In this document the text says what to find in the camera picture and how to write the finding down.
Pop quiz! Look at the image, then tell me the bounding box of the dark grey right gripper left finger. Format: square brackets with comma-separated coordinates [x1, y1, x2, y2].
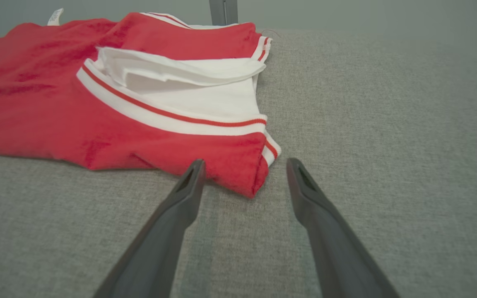
[94, 159, 206, 298]

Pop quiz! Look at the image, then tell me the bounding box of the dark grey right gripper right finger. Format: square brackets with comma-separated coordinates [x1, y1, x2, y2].
[286, 158, 400, 298]

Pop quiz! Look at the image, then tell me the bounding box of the red white lettered sports garment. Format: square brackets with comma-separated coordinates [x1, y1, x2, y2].
[0, 8, 282, 199]

